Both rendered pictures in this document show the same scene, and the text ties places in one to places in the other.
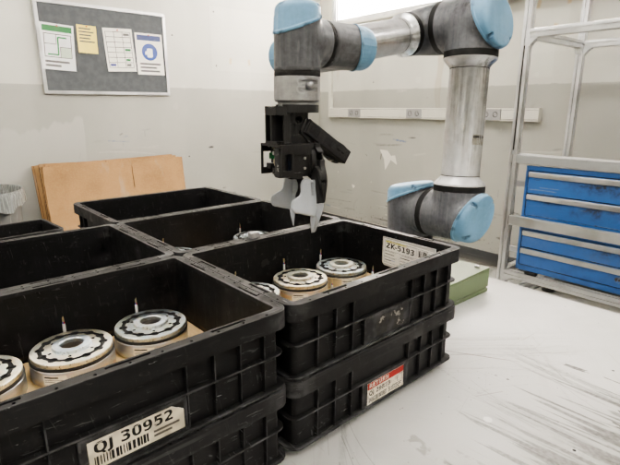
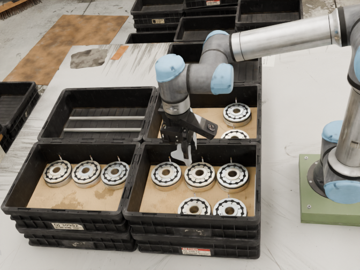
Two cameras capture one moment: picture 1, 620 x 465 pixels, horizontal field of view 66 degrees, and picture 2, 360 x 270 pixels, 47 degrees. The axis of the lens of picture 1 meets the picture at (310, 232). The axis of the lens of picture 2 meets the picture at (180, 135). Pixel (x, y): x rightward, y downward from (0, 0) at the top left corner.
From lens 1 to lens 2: 108 cm
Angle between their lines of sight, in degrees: 57
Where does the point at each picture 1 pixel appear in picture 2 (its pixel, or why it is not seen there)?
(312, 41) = (169, 89)
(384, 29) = (296, 35)
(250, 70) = not seen: outside the picture
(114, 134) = not seen: outside the picture
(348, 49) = (200, 90)
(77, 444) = (49, 222)
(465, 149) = (344, 147)
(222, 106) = not seen: outside the picture
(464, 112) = (347, 121)
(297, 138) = (175, 124)
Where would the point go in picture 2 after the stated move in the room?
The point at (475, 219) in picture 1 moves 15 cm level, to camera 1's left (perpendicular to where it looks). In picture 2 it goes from (337, 194) to (294, 165)
